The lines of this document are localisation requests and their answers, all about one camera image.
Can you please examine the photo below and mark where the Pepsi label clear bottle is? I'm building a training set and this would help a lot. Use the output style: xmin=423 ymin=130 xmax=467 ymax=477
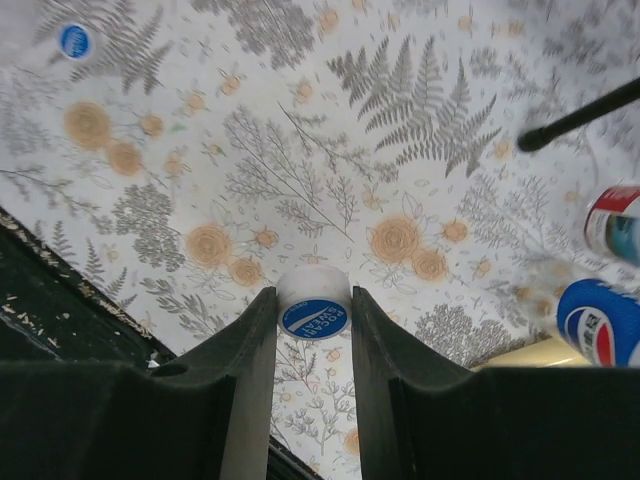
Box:
xmin=556 ymin=278 xmax=639 ymax=368

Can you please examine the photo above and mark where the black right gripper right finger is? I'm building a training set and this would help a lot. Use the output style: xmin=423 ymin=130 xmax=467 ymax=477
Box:
xmin=352 ymin=287 xmax=639 ymax=479

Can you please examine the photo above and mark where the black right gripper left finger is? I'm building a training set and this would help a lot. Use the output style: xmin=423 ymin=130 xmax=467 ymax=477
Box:
xmin=1 ymin=287 xmax=277 ymax=479

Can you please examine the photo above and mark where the blue white cap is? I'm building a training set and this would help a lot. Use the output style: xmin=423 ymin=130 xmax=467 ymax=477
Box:
xmin=57 ymin=23 xmax=96 ymax=61
xmin=276 ymin=264 xmax=352 ymax=341

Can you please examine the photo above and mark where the red label clear bottle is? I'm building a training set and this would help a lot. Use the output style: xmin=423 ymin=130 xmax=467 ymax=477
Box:
xmin=583 ymin=185 xmax=639 ymax=267

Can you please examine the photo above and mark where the black music stand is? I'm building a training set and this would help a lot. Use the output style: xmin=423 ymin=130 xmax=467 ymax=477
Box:
xmin=517 ymin=78 xmax=640 ymax=153

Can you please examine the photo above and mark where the floral tablecloth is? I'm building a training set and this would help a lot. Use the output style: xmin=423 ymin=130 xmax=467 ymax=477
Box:
xmin=1 ymin=1 xmax=639 ymax=368

